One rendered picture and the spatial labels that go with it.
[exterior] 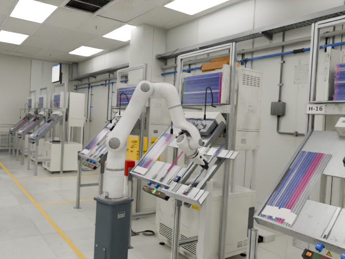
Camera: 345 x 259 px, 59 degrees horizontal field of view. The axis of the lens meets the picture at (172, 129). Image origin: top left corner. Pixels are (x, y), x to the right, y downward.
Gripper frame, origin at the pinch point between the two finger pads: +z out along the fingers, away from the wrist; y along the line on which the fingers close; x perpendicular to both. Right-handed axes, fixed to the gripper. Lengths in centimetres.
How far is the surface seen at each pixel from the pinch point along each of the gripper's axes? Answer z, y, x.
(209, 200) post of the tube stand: 17.2, -3.2, 16.6
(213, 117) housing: 5, 25, -48
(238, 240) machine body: 99, 18, 15
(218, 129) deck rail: 13.2, 20.6, -42.5
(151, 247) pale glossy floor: 73, 82, 59
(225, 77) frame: -11, 19, -78
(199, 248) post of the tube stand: 35, 0, 46
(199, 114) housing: 7, 45, -53
